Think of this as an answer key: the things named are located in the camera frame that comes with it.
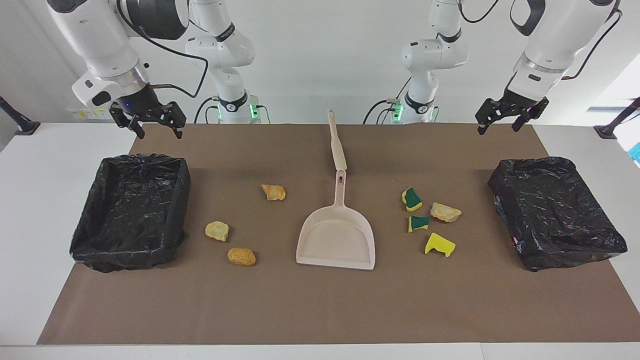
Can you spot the green and yellow sponge piece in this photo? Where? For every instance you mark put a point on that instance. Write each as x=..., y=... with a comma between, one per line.
x=418, y=223
x=412, y=199

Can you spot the pink plastic dustpan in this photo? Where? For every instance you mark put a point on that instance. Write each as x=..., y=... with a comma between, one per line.
x=335, y=240

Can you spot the orange striped bread piece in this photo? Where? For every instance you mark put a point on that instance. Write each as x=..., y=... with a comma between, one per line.
x=273, y=192

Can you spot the brown table mat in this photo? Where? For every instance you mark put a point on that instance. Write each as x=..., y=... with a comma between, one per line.
x=320, y=310

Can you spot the black stand leg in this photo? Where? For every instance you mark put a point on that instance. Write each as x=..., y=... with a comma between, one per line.
x=607, y=131
x=22, y=125

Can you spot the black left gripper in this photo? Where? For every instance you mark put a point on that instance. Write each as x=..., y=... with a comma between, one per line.
x=515, y=106

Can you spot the beige sponge chunk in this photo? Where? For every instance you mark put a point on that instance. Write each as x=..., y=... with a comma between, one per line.
x=445, y=212

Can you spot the white box with yellow labels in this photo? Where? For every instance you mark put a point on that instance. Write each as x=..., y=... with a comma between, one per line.
x=82, y=114

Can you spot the bin lined with black bag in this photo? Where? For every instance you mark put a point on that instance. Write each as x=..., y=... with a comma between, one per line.
x=130, y=220
x=555, y=215

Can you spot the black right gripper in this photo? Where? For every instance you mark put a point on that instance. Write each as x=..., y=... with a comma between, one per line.
x=147, y=105

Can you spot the pink hand brush black bristles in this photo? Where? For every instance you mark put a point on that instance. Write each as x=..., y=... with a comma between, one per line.
x=338, y=150

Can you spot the pale yellow crumpled food piece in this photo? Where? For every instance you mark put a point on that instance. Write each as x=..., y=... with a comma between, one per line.
x=217, y=231

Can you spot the yellow notched sponge piece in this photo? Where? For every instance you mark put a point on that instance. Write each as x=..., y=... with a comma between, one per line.
x=439, y=244

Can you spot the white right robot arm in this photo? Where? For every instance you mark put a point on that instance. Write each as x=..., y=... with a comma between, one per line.
x=100, y=40

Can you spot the golden brown nugget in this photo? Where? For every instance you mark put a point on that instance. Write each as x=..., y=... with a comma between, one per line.
x=241, y=256

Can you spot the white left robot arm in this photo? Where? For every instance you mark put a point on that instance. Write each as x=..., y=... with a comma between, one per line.
x=560, y=30

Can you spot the blue object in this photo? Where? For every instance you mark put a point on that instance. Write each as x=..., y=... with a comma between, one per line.
x=636, y=152

